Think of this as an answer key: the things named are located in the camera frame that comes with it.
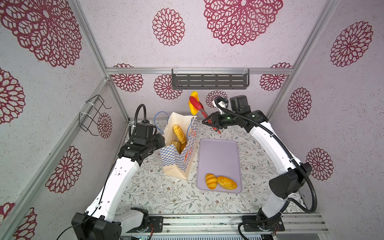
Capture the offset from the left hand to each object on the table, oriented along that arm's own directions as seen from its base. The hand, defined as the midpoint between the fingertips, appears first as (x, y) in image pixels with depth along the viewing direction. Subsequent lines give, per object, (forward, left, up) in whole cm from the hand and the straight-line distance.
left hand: (161, 141), depth 77 cm
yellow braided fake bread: (+13, -8, -10) cm, 18 cm away
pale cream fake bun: (+9, -6, -15) cm, 19 cm away
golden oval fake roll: (-15, -35, -20) cm, 43 cm away
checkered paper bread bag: (-5, -6, -13) cm, 15 cm away
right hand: (+5, -22, +11) cm, 25 cm away
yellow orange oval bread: (+12, -17, +11) cm, 23 cm away
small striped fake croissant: (-13, -26, -21) cm, 36 cm away
